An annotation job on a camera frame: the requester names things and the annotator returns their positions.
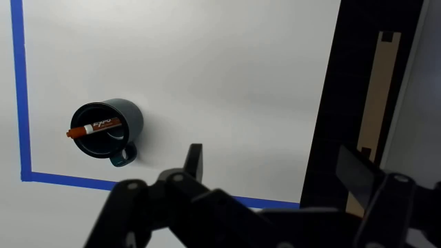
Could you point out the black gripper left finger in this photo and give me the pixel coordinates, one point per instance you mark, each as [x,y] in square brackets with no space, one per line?
[183,215]

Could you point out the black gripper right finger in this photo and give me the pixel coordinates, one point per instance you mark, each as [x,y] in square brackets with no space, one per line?
[394,211]

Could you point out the red dry-erase marker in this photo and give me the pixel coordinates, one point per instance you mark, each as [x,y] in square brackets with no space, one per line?
[98,125]

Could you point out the dark teal speckled mug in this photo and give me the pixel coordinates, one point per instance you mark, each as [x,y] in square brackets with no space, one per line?
[132,118]

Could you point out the short blue tape strip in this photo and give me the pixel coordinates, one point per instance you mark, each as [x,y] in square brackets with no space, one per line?
[69,179]

